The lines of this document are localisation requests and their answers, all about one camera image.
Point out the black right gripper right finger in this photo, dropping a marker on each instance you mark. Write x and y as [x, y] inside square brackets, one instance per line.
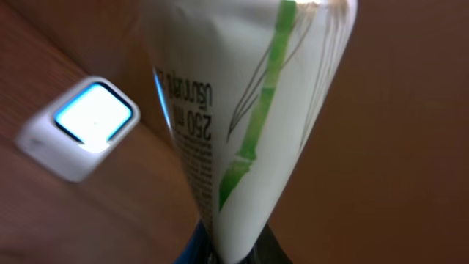
[267, 250]

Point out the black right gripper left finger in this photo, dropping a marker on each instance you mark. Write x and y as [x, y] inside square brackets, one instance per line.
[199, 249]

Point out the white tube gold cap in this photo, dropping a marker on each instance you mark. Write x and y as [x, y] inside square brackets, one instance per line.
[241, 84]

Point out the white barcode scanner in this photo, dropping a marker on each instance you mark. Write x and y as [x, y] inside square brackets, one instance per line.
[74, 133]

